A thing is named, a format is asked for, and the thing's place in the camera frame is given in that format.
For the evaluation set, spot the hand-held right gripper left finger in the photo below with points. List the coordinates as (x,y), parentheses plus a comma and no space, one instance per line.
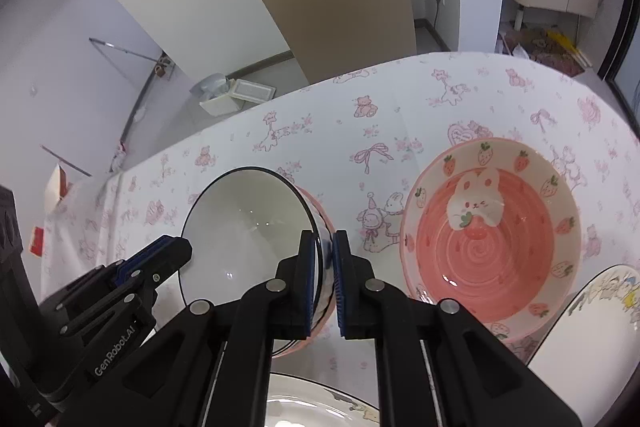
(310,282)

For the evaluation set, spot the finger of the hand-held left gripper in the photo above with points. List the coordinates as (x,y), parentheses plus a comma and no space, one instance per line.
(172,254)
(100,274)

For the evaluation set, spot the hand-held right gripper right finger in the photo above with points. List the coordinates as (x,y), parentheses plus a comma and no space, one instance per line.
(341,287)

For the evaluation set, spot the white bowl with black rim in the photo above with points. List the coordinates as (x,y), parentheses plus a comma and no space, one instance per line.
(240,232)

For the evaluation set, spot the white cartoon print plate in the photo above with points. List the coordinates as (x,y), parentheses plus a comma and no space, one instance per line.
(310,407)
(595,357)

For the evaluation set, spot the pink strawberry rabbit bowl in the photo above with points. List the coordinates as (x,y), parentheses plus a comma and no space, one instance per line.
(500,267)

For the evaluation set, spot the red and white package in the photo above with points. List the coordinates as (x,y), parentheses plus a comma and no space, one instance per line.
(55,187)

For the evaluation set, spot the pink printed tablecloth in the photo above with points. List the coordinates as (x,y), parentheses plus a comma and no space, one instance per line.
(350,117)

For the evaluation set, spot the grey round floor object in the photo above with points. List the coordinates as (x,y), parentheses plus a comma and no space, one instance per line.
(210,83)

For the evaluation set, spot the white floor box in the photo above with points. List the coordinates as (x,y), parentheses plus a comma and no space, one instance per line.
(245,94)

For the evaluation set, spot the patterned floor mat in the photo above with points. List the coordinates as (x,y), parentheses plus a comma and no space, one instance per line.
(550,54)

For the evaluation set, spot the white drain pipe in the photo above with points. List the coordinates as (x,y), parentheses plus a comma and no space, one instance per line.
(519,18)

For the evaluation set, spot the yellow floor item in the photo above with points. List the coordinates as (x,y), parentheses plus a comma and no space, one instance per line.
(560,39)

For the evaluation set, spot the metal rod frame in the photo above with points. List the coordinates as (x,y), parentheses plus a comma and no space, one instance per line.
(161,66)

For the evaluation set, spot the glass door with black frame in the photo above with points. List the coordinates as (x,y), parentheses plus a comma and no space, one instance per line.
(617,37)

